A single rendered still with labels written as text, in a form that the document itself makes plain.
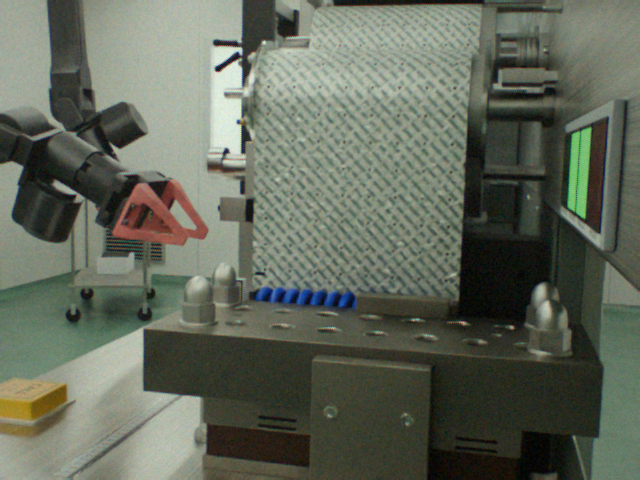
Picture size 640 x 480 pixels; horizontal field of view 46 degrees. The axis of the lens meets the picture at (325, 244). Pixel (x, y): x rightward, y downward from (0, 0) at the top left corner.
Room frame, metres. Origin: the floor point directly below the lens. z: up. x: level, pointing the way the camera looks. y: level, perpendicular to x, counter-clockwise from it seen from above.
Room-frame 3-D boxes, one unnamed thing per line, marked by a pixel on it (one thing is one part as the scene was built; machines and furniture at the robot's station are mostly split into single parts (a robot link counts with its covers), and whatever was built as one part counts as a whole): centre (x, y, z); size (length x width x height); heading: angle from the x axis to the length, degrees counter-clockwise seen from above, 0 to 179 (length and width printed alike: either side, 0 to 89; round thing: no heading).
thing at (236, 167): (0.97, 0.10, 1.05); 0.06 x 0.05 x 0.31; 77
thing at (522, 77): (0.86, -0.22, 1.28); 0.06 x 0.05 x 0.02; 77
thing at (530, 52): (1.10, -0.27, 1.33); 0.07 x 0.07 x 0.07; 77
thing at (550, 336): (0.63, -0.19, 1.05); 0.04 x 0.04 x 0.04
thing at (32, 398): (0.82, 0.33, 0.91); 0.07 x 0.07 x 0.02; 77
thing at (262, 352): (0.71, -0.05, 1.00); 0.40 x 0.16 x 0.06; 77
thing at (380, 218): (0.84, -0.03, 1.11); 0.23 x 0.01 x 0.18; 77
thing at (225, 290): (0.80, 0.11, 1.05); 0.04 x 0.04 x 0.04
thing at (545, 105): (0.86, -0.21, 1.25); 0.07 x 0.04 x 0.04; 77
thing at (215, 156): (0.97, 0.14, 1.18); 0.04 x 0.02 x 0.04; 167
